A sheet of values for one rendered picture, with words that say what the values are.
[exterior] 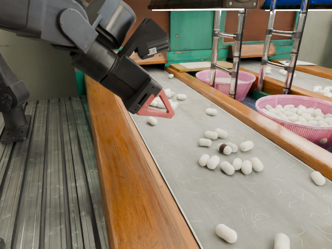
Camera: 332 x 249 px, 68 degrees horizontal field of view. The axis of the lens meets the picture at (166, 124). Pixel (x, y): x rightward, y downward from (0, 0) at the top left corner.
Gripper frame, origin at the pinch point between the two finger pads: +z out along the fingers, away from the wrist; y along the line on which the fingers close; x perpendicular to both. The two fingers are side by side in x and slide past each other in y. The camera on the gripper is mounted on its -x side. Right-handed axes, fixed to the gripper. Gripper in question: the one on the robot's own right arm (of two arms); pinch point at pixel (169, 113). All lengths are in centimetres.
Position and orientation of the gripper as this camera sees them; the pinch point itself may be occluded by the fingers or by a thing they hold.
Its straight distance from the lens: 47.9
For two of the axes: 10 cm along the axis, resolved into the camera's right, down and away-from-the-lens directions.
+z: 7.2, 4.9, 4.9
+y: -3.2, -4.0, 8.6
